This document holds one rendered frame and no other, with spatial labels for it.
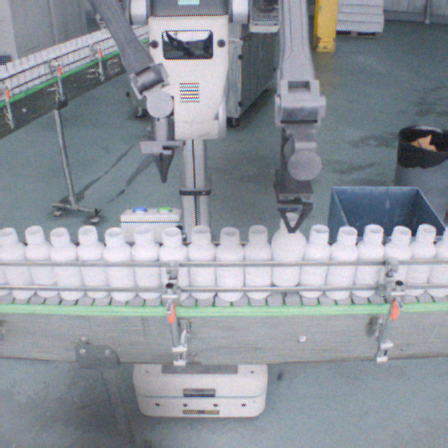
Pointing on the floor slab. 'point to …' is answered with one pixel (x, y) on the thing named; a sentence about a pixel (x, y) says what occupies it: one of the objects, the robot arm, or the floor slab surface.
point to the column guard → (325, 25)
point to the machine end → (237, 71)
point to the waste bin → (424, 165)
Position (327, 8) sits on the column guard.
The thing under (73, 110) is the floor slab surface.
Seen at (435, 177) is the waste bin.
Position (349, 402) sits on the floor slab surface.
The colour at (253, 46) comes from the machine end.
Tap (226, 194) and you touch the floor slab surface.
